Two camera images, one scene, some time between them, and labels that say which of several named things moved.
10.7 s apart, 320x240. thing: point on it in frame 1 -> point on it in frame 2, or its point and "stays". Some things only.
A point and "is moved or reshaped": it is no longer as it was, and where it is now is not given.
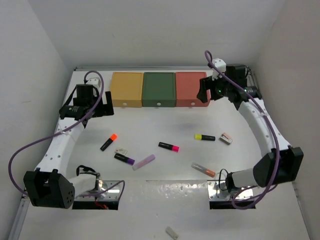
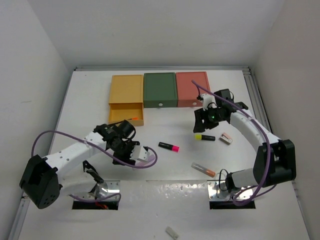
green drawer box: (159, 89) stays
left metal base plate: (110, 194) stays
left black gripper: (104, 108) -> (126, 158)
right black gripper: (207, 83) -> (200, 115)
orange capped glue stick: (203, 169) stays
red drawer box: (187, 84) stays
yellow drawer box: (126, 89) is moved or reshaped
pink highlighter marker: (174, 148) stays
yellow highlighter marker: (205, 137) stays
